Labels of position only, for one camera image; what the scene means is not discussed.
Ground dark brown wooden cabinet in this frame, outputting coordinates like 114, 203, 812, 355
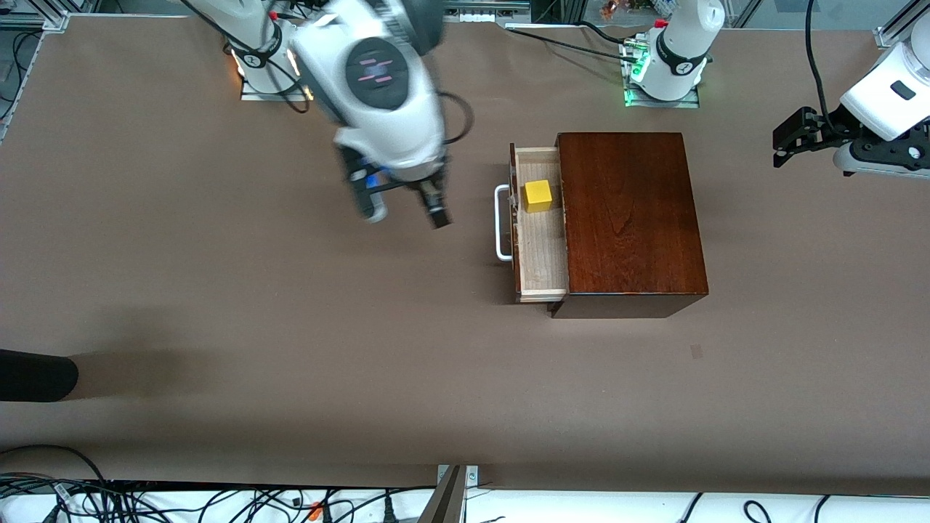
550, 132, 709, 319

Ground yellow wooden block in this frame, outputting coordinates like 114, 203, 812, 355
524, 179, 554, 214

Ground metal frame with power strip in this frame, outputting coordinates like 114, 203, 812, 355
443, 0, 533, 24

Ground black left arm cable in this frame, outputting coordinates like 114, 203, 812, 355
805, 0, 836, 128

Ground thick black arched cable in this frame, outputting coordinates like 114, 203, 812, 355
0, 445, 110, 486

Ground colourful clutter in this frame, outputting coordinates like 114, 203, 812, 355
599, 0, 673, 19

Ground tangled black floor cables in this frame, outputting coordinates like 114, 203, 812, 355
0, 476, 437, 523

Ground short black table cable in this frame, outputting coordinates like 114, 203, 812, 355
578, 20, 636, 46

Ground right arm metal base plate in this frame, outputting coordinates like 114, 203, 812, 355
240, 44, 317, 102

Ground wooden drawer with white handle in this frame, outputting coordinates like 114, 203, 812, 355
495, 142, 569, 304

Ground black padded cylinder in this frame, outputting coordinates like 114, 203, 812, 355
0, 349, 79, 402

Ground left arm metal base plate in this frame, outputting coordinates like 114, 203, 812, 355
623, 36, 700, 109

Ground long black table cable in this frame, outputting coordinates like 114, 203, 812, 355
505, 25, 640, 62

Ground aluminium frame rail with bracket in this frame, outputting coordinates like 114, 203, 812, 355
876, 0, 930, 50

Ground aluminium post with bracket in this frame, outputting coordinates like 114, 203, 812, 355
418, 465, 480, 523

